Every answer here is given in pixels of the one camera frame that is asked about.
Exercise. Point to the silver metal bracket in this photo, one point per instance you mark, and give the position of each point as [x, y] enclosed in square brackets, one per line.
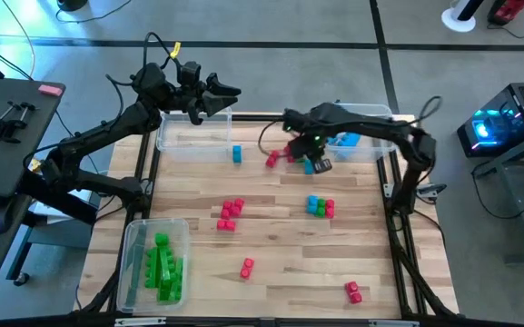
[140, 322]
[393, 324]

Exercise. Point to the black clamp tool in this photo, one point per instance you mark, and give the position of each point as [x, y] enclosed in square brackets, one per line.
[5, 129]

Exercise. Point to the black aluminium table frame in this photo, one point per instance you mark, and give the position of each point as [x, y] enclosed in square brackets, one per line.
[252, 118]

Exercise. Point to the black desk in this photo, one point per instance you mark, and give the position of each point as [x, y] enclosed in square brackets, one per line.
[12, 159]

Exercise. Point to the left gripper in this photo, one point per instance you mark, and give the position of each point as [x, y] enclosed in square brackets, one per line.
[189, 100]

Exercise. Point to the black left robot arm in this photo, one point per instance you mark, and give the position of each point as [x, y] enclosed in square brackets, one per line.
[107, 129]

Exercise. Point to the clear plastic bin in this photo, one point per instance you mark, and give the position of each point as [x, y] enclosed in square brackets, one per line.
[184, 141]
[370, 150]
[127, 300]

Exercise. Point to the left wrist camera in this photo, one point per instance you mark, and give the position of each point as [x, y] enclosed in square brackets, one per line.
[190, 72]

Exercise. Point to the small yellow object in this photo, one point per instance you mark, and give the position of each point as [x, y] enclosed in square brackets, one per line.
[36, 165]

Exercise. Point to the pink eraser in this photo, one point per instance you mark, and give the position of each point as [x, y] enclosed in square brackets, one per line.
[51, 90]

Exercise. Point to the black computer tower with lights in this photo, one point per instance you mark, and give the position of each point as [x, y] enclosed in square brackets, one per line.
[516, 122]

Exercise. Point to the black round floor base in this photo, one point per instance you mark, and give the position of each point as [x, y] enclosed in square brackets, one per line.
[72, 4]

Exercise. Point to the red black floor object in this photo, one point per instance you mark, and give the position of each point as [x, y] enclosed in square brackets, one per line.
[511, 10]

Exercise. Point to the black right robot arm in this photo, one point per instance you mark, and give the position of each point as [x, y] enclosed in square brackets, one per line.
[361, 122]

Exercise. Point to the white round floor stand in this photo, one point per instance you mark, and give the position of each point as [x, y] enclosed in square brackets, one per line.
[456, 20]

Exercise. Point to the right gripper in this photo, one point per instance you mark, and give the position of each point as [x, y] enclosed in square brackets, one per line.
[307, 145]

